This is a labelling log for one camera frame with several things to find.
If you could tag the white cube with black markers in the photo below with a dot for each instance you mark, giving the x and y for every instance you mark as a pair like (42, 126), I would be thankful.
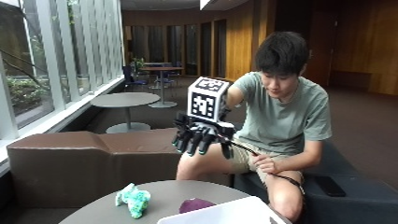
(206, 101)

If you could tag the the person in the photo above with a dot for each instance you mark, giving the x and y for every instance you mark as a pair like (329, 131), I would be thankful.
(287, 121)

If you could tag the white plastic box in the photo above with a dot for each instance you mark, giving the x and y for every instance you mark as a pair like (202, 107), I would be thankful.
(226, 213)

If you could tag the blue chair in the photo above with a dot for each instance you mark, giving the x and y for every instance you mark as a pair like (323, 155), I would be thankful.
(132, 77)
(166, 80)

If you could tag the black phone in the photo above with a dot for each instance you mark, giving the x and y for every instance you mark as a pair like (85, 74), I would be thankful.
(331, 186)

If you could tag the purple soft object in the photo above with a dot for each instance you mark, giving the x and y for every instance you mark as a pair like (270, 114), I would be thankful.
(194, 205)

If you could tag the teal soft toy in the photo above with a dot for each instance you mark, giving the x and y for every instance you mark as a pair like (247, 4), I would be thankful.
(135, 200)

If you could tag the brown leather bench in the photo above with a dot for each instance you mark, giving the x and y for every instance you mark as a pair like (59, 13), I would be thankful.
(83, 165)

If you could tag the green potted plant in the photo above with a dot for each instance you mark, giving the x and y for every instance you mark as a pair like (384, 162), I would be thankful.
(138, 64)

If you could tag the dark grey upholstered seat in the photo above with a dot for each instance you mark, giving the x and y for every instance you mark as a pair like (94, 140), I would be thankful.
(356, 199)

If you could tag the grey round pedestal table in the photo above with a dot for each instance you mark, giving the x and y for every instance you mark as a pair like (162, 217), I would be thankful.
(124, 100)

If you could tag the wooden top pedestal table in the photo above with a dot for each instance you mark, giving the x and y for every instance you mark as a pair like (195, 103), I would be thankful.
(162, 69)

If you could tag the white window frame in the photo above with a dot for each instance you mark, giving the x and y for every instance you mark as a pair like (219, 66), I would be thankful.
(54, 62)

